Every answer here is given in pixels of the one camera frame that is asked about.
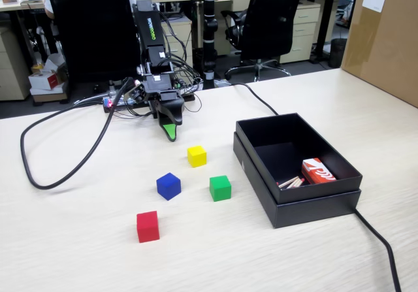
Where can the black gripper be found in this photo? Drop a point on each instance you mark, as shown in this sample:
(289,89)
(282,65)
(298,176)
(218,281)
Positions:
(161,84)

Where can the green cube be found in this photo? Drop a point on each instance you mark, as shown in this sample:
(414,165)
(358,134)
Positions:
(220,189)

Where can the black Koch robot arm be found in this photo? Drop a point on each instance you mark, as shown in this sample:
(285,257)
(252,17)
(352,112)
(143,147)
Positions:
(148,24)

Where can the yellow cube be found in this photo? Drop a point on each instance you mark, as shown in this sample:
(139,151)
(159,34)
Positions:
(197,157)

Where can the blue cube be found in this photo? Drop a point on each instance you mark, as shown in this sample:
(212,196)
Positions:
(168,187)

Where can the red cube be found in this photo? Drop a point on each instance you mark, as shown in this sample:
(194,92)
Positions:
(148,227)

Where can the controller board with red light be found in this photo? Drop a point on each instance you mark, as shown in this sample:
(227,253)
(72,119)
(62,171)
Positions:
(108,104)

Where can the black silver jointed pole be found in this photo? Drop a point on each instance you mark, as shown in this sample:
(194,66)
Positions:
(209,27)

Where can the wide black office chair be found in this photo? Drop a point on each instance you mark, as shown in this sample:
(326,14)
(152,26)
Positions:
(94,27)

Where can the white red cardboard box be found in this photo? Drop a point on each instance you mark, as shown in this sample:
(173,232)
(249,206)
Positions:
(45,81)

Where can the wooden match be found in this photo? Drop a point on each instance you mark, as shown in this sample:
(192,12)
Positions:
(288,182)
(293,184)
(298,183)

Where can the black office chair with armrests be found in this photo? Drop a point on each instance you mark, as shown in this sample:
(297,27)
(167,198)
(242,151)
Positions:
(271,21)

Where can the orange white matchbox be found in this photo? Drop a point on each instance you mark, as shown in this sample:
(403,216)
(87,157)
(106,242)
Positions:
(318,171)

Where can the black open box tray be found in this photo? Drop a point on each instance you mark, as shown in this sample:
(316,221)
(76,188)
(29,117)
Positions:
(313,192)

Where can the beige low cabinet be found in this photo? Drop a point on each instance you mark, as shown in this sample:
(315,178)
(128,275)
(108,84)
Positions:
(11,73)

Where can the black open box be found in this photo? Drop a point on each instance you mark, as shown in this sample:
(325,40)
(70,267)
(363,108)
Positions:
(313,212)

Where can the black waste bin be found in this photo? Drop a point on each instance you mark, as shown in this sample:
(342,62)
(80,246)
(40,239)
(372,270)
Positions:
(338,53)

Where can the beige desk with black legs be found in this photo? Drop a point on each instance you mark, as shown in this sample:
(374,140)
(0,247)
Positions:
(321,21)

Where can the large cardboard box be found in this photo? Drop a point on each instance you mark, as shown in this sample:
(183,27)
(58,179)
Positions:
(385,50)

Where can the white shipping label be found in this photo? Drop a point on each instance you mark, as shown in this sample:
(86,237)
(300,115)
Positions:
(374,0)

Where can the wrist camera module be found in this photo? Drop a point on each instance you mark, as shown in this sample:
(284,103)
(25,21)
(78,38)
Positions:
(138,92)

